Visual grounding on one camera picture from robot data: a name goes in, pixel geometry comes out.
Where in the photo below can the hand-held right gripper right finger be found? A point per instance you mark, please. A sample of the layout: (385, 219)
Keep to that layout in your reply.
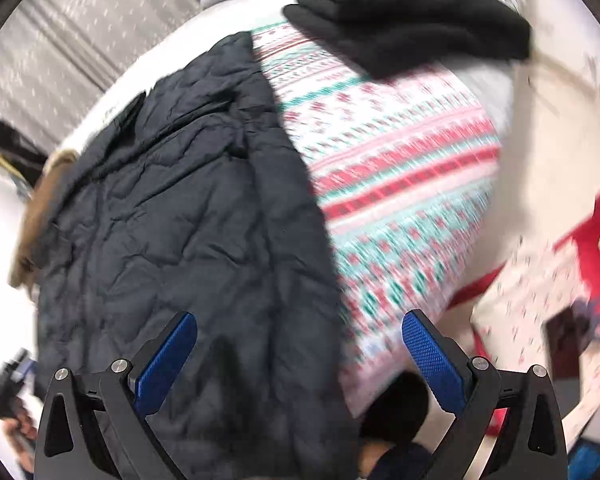
(432, 365)

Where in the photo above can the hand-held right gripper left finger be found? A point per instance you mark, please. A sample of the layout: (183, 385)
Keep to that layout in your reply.
(166, 360)

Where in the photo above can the black puffer jacket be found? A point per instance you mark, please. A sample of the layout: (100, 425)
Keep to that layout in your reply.
(180, 220)

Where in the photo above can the person's dark blue clothing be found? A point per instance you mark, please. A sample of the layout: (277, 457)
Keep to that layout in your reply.
(395, 410)

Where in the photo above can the red green patterned blanket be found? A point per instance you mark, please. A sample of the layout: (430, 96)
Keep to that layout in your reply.
(405, 185)

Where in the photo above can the red stool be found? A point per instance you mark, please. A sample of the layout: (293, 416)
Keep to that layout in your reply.
(587, 245)

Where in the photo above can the dark bag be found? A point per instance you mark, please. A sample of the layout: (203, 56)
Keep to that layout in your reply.
(10, 150)

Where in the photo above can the grey dotted curtain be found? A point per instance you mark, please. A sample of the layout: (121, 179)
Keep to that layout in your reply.
(80, 35)

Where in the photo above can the black folded cloth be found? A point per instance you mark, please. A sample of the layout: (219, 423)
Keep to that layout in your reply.
(405, 20)

